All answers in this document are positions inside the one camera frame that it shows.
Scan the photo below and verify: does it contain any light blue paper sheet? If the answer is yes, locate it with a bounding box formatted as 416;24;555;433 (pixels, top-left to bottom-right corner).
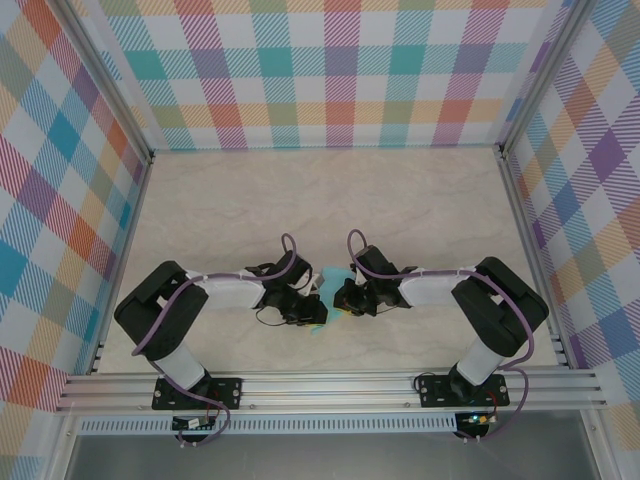
307;264;354;337

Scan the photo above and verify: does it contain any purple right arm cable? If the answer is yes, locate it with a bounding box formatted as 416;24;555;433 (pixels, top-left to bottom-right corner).
346;228;537;444

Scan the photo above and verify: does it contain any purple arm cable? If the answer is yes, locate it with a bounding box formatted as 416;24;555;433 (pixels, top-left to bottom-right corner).
346;228;537;444
130;232;300;448

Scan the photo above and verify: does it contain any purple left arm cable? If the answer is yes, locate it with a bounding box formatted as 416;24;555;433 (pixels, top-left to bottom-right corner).
130;232;300;448

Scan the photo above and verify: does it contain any long aluminium base rail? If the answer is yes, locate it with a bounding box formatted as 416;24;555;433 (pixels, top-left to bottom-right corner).
54;367;610;414

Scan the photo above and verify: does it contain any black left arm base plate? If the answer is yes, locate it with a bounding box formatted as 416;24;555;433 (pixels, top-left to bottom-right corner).
151;377;245;411

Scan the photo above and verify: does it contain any perforated grey cable duct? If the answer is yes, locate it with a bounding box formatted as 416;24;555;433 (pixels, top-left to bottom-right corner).
77;412;460;436

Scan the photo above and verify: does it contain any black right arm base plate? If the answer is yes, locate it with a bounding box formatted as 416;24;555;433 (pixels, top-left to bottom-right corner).
414;373;511;409

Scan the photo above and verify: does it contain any aluminium table side rail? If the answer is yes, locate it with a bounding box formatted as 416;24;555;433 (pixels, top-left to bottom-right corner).
493;144;574;371
85;152;156;376

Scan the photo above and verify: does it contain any aluminium frame post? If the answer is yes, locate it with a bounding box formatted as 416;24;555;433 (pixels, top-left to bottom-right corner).
497;0;599;161
49;0;156;166

